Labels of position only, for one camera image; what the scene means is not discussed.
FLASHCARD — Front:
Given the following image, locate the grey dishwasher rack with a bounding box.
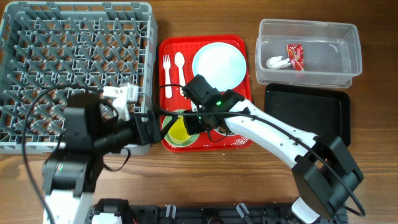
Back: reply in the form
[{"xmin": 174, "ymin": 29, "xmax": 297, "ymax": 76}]
[{"xmin": 1, "ymin": 1, "xmax": 158, "ymax": 154}]

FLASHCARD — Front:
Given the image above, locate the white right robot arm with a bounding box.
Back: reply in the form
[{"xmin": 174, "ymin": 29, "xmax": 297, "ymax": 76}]
[{"xmin": 182, "ymin": 86, "xmax": 366, "ymax": 223}]

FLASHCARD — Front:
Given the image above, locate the green bowl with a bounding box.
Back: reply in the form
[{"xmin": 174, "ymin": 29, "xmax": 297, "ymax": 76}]
[{"xmin": 161, "ymin": 109, "xmax": 202, "ymax": 148}]

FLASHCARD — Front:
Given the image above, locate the white napkin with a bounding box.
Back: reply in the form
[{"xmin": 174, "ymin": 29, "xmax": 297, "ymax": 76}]
[{"xmin": 266, "ymin": 56, "xmax": 291, "ymax": 70}]

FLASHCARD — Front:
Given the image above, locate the clear plastic waste bin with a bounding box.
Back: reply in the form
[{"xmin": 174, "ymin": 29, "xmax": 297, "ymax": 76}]
[{"xmin": 255, "ymin": 19, "xmax": 363, "ymax": 88}]

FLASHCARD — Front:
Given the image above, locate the yellow plastic cup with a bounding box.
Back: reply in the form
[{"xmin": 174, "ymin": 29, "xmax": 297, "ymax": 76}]
[{"xmin": 168, "ymin": 117, "xmax": 190, "ymax": 144}]

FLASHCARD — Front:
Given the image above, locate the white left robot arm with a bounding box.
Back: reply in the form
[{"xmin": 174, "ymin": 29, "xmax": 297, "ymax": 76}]
[{"xmin": 42, "ymin": 93, "xmax": 171, "ymax": 223}]

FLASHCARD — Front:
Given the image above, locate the red serving tray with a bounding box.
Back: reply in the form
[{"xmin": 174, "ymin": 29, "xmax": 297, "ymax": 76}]
[{"xmin": 159, "ymin": 34, "xmax": 252, "ymax": 152}]

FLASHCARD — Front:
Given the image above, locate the light blue plate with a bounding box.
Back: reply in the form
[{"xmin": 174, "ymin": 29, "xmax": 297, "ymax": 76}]
[{"xmin": 192, "ymin": 42, "xmax": 247, "ymax": 91}]

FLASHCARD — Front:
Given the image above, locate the light blue bowl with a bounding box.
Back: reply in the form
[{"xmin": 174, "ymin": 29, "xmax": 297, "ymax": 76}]
[{"xmin": 214, "ymin": 126, "xmax": 236, "ymax": 136}]

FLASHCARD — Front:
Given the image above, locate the black waste tray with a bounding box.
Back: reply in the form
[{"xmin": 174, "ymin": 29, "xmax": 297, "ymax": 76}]
[{"xmin": 264, "ymin": 83, "xmax": 351, "ymax": 146}]

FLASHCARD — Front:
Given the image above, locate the red snack wrapper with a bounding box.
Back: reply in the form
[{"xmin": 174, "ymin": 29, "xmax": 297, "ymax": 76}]
[{"xmin": 287, "ymin": 44, "xmax": 305, "ymax": 72}]

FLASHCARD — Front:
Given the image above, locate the white plastic fork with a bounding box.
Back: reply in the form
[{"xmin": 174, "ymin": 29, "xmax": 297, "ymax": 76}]
[{"xmin": 162, "ymin": 54, "xmax": 172, "ymax": 98}]

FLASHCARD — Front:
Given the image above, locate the white plastic spoon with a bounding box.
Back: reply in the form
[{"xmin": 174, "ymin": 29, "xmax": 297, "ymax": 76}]
[{"xmin": 174, "ymin": 52, "xmax": 186, "ymax": 86}]

